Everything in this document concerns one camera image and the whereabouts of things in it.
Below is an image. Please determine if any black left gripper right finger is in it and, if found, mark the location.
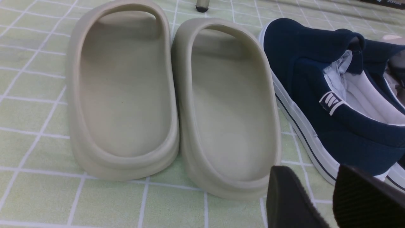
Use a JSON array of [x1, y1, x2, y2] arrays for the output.
[[333, 165, 405, 228]]

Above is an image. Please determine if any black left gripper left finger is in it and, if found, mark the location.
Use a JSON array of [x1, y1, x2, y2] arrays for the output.
[[266, 166, 330, 228]]

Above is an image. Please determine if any left navy canvas shoe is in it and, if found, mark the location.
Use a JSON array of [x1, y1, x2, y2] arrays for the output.
[[259, 18, 405, 184]]

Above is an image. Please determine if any navy canvas shoe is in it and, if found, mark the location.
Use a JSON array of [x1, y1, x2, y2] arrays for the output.
[[384, 49, 405, 191], [259, 18, 405, 184]]

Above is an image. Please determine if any right navy canvas shoe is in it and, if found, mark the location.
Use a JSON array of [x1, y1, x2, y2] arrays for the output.
[[384, 49, 405, 191]]

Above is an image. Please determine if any chrome metal shoe rack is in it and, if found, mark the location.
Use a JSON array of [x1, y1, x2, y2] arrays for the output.
[[195, 0, 210, 13]]

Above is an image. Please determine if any right tan foam slipper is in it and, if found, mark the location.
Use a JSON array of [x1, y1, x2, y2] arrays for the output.
[[171, 18, 282, 200]]

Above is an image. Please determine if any tan foam slipper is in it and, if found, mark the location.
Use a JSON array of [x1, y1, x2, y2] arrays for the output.
[[171, 18, 282, 200], [65, 0, 180, 181]]

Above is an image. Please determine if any left tan foam slipper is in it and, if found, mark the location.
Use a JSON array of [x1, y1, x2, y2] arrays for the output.
[[65, 0, 180, 181]]

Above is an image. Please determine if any green checkered tablecloth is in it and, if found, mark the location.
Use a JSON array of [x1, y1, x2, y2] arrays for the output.
[[0, 0, 405, 228]]

